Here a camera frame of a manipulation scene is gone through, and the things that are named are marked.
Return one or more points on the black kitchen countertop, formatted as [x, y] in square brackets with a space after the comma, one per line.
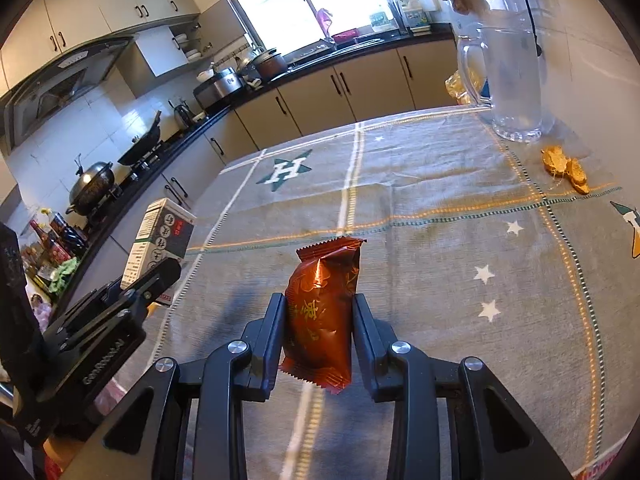
[350, 51]

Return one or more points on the steel kettle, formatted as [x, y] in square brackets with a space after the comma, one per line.
[182, 115]

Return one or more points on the pink hanging cloth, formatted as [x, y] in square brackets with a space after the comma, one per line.
[324, 22]

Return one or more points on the black gas stove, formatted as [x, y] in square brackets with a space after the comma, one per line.
[145, 161]

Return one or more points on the beige lower kitchen cabinets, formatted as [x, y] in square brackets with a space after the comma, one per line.
[370, 82]

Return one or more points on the beige kitchen cabinets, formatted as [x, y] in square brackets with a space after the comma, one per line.
[370, 82]
[90, 5]

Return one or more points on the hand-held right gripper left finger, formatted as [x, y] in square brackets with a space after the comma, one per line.
[274, 345]

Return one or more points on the beige upper kitchen cabinets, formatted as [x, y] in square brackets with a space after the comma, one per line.
[90, 5]

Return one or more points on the steel pot lid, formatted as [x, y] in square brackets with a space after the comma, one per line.
[247, 62]

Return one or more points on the yellow plastic bag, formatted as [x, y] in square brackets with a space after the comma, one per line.
[465, 87]

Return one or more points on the black frying wok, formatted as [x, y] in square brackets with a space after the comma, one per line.
[142, 145]

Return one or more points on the grey printed tablecloth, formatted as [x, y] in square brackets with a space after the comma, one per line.
[425, 220]

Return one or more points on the purple dish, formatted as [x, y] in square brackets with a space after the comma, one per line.
[344, 36]

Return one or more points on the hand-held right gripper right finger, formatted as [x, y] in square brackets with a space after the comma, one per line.
[367, 350]

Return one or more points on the steel wok with lid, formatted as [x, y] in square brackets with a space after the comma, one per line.
[90, 185]

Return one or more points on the brown cooking pot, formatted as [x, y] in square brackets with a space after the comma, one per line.
[270, 65]

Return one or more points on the white bowl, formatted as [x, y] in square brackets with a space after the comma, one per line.
[205, 76]

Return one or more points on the white green carton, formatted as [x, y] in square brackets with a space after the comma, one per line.
[416, 21]

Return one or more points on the cluster of sauce bottles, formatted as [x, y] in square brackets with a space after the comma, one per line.
[55, 240]

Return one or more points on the kitchen window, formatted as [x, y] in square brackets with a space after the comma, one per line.
[300, 0]

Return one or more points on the brown red snack packet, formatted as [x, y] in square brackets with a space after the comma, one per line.
[320, 310]

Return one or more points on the green white medicine box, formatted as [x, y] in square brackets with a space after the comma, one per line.
[160, 230]

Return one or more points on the steel sink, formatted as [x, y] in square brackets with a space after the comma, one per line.
[330, 52]

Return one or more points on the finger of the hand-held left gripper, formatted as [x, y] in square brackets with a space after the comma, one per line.
[155, 282]

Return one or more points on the range hood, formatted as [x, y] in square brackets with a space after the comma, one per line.
[65, 85]

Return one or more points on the silver electric cooker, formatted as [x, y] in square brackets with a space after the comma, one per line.
[225, 85]

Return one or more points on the orange peel piece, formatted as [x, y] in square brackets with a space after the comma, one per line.
[577, 176]
[556, 161]

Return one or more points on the green printed packet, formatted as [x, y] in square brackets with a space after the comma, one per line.
[381, 21]

